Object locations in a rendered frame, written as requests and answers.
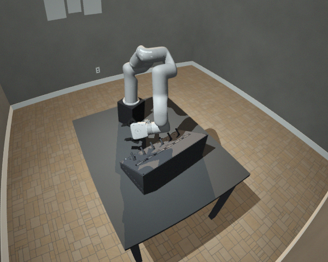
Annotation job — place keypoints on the black switch console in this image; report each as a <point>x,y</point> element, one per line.
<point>158,162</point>

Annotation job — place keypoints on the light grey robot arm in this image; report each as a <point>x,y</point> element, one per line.
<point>160,74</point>

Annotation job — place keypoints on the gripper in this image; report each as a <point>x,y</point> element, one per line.
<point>138,131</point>

